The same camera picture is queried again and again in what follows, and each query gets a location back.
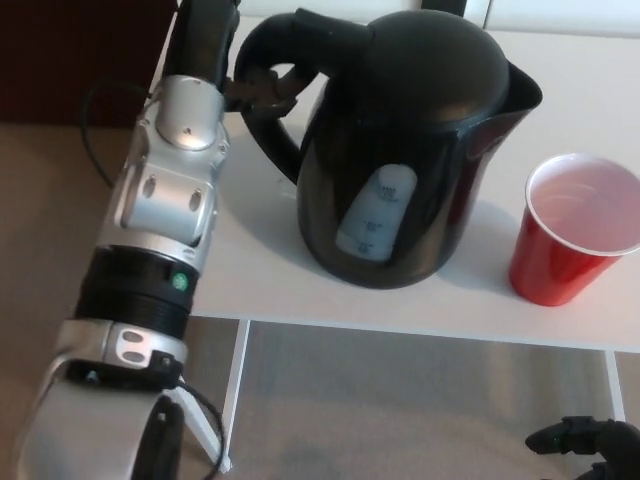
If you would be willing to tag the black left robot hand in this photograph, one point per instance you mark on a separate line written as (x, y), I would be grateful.
(200, 40)

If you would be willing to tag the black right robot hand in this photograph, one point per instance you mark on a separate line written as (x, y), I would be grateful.
(620, 445)

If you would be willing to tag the black electric kettle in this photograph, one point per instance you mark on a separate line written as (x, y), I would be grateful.
(400, 150)

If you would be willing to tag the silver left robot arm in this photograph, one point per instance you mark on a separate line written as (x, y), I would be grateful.
(165, 190)

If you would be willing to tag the red plastic cup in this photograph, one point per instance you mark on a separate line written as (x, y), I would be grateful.
(550, 270)

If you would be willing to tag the dark brown cabinet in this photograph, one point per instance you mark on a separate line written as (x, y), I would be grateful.
(75, 55)

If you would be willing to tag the white metal-frame table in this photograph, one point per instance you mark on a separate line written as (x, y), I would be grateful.
(260, 250)

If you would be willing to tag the black rectangular wall plate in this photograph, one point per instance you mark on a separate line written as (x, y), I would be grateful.
(444, 4)

